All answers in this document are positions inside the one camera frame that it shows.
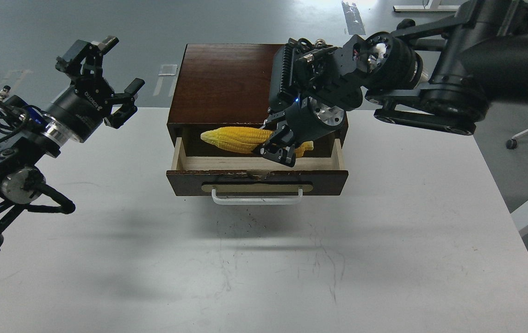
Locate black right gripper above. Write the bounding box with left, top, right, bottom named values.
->
left=252, top=97, right=347, bottom=168

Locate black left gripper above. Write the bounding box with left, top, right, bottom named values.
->
left=45, top=36, right=145, bottom=143

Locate yellow corn cob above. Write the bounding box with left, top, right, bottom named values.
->
left=200, top=127, right=314, bottom=154

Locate wooden drawer with white handle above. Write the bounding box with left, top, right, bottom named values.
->
left=166, top=138, right=349, bottom=200

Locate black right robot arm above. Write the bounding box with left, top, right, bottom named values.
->
left=254, top=0, right=528, bottom=167

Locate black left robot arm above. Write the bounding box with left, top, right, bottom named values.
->
left=0, top=36, right=144, bottom=247

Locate dark wooden drawer box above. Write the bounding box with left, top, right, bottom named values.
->
left=167, top=44, right=349, bottom=144

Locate white desk leg base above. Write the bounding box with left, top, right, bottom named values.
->
left=392, top=0, right=460, bottom=13

